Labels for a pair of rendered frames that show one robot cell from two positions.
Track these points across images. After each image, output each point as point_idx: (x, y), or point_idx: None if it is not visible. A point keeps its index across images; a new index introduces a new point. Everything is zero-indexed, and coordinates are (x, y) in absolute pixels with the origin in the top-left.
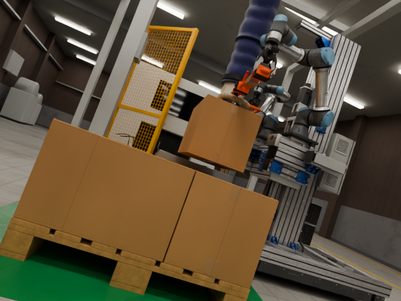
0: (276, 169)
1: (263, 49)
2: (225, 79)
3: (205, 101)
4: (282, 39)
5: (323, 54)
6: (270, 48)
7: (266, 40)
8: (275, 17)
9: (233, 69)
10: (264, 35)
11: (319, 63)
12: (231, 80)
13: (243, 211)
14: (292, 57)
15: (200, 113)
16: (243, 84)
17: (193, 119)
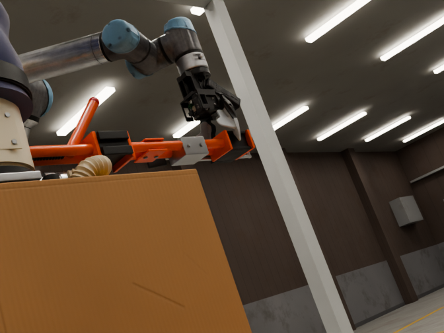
0: None
1: (212, 90)
2: (16, 87)
3: (205, 197)
4: (164, 65)
5: (50, 94)
6: (232, 98)
7: (203, 69)
8: (191, 24)
9: (18, 57)
10: (133, 28)
11: (40, 108)
12: (31, 100)
13: None
14: (45, 78)
15: (213, 240)
16: (163, 150)
17: (71, 275)
